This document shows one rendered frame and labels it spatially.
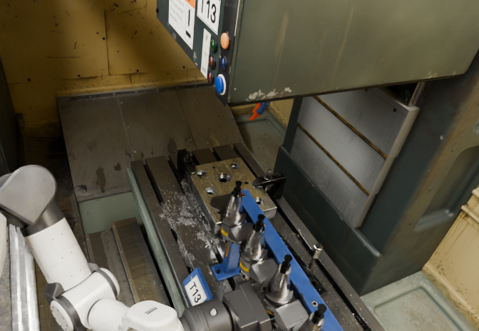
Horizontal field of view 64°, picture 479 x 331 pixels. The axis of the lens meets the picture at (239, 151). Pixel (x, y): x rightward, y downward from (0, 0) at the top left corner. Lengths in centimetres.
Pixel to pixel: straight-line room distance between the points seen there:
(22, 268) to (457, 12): 138
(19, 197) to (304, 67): 62
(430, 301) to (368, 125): 86
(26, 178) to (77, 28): 117
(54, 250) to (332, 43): 71
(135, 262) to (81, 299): 52
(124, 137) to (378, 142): 124
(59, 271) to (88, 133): 115
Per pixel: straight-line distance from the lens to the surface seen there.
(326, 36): 72
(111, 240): 156
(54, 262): 95
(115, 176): 190
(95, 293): 95
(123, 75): 211
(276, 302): 82
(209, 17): 72
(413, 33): 88
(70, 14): 196
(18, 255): 148
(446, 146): 122
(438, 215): 163
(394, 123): 124
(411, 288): 182
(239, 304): 82
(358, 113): 134
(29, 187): 91
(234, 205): 91
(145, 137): 201
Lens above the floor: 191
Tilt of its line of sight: 36 degrees down
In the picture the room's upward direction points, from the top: 9 degrees clockwise
